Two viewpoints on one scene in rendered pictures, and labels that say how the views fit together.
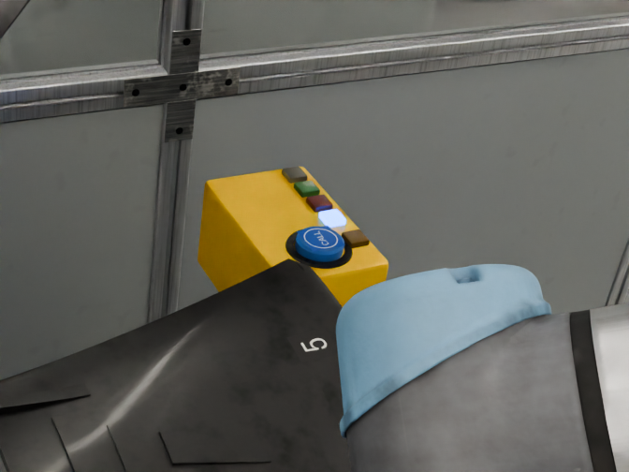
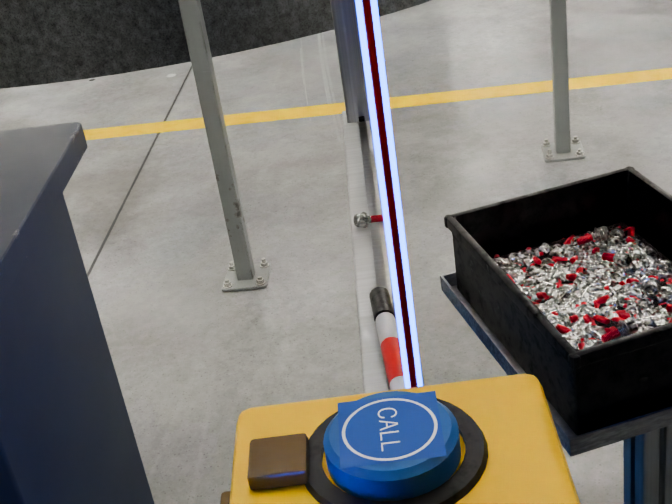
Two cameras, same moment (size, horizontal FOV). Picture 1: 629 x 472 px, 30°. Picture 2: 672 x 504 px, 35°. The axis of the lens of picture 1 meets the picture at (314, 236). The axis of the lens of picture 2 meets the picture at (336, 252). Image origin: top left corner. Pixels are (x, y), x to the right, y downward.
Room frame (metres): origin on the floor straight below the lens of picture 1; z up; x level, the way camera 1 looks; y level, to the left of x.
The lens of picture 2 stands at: (1.00, 0.13, 1.28)
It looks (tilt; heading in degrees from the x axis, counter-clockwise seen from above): 29 degrees down; 216
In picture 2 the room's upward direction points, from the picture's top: 9 degrees counter-clockwise
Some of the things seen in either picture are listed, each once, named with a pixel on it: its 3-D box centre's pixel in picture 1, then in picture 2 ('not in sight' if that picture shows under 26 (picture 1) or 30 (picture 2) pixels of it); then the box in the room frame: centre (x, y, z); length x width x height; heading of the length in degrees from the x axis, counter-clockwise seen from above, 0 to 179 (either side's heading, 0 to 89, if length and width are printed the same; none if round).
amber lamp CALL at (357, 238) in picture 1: (355, 239); (278, 461); (0.82, -0.03, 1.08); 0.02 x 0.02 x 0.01; 33
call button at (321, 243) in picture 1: (319, 244); (392, 446); (0.80, -0.01, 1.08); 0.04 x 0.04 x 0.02
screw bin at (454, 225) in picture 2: not in sight; (606, 288); (0.35, -0.10, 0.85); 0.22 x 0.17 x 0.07; 48
